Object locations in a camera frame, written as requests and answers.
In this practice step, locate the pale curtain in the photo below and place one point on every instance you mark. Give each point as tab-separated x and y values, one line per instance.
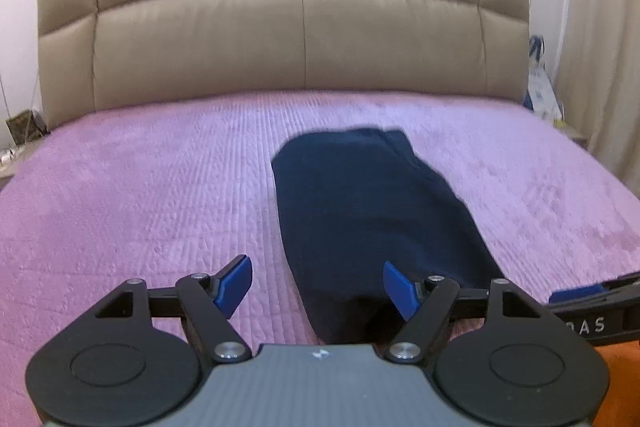
600	32

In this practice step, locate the dark navy garment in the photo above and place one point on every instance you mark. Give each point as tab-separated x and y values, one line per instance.
370	207

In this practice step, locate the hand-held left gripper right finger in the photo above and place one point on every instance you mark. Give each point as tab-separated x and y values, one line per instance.
400	289

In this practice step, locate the pink quilted bedspread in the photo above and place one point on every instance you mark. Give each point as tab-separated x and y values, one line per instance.
125	207

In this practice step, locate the beige padded headboard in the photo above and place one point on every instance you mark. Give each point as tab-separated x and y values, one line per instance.
300	47

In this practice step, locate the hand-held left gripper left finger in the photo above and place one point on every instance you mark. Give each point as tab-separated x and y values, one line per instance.
235	287

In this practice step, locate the orange cloth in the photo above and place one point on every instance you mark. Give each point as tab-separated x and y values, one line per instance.
620	387

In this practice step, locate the small patterned bag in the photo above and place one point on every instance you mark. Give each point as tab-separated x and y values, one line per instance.
25	127

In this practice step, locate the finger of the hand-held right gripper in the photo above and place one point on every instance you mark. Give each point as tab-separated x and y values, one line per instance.
575	295

